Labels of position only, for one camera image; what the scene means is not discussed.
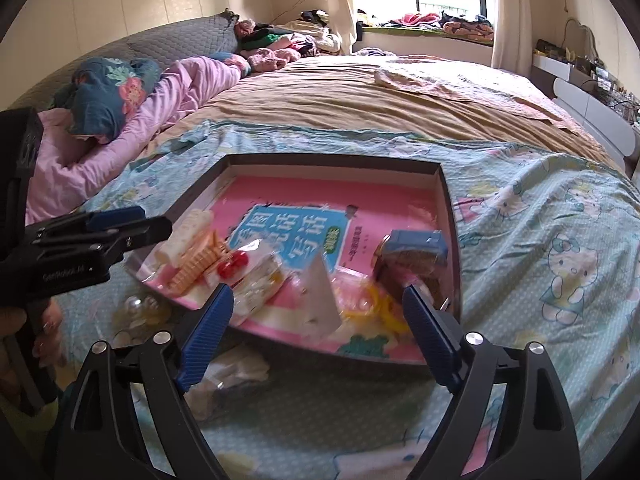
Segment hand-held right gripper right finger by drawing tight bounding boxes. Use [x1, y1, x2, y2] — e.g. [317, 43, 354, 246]
[400, 282, 583, 480]

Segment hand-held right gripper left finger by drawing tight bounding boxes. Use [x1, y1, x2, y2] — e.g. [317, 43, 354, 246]
[42, 282, 236, 480]

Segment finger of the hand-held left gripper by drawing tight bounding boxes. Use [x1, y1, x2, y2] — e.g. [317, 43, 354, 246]
[100, 217, 173, 262]
[75, 206, 147, 236]

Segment clear packet with brown item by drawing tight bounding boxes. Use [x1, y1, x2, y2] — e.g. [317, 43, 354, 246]
[372, 255, 451, 311]

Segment red ball earrings packet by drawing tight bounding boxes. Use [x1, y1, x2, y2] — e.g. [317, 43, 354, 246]
[216, 242, 286, 311]

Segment small blue box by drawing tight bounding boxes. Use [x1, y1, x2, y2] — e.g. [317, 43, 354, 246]
[385, 230, 448, 266]

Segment dark cardboard box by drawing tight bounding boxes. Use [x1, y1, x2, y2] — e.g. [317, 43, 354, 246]
[122, 152, 468, 366]

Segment yellow jewelry packet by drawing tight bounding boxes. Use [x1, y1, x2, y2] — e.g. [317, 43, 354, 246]
[332, 270, 408, 336]

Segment person's left hand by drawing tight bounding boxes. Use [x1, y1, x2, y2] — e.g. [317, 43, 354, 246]
[0, 300, 66, 401]

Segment white hair comb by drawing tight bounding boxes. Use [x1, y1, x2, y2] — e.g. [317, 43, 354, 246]
[155, 208, 216, 268]

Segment clear packet with white item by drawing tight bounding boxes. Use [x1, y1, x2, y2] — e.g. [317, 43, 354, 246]
[200, 342, 273, 421]

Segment orange hair comb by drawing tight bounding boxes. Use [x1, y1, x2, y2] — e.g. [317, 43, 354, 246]
[167, 232, 233, 296]

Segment clear bead packet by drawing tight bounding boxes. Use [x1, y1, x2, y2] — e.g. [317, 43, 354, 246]
[112, 292, 173, 346]

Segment pink quilt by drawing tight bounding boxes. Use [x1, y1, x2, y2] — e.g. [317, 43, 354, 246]
[25, 55, 251, 226]

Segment white card packet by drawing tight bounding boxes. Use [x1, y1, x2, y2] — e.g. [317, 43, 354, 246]
[300, 250, 343, 333]

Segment printed cartoon cat blanket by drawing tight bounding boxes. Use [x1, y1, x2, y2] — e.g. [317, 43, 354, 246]
[50, 120, 640, 480]

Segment dark floral pillow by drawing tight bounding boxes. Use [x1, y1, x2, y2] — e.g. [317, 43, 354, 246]
[55, 57, 163, 143]

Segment pink book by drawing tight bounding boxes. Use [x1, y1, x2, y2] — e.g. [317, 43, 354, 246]
[145, 175, 451, 361]

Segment pile of clothes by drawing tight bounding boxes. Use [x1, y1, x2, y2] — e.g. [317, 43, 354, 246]
[235, 7, 346, 68]

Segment tan bedsheet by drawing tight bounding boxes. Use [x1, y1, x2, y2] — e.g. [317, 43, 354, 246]
[145, 55, 626, 171]

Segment pink patterned cloth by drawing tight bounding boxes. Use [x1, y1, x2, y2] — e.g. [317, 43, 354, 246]
[375, 62, 566, 121]

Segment grey white vanity desk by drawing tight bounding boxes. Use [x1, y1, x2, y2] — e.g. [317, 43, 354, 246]
[530, 37, 640, 158]

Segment cream curtain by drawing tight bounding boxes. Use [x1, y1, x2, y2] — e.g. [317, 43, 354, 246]
[325, 0, 363, 56]
[490, 0, 533, 71]

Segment clothes on window seat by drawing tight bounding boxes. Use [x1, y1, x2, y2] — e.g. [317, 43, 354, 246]
[357, 7, 496, 43]

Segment white framed mirror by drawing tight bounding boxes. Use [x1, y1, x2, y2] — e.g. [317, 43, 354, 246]
[564, 17, 601, 58]

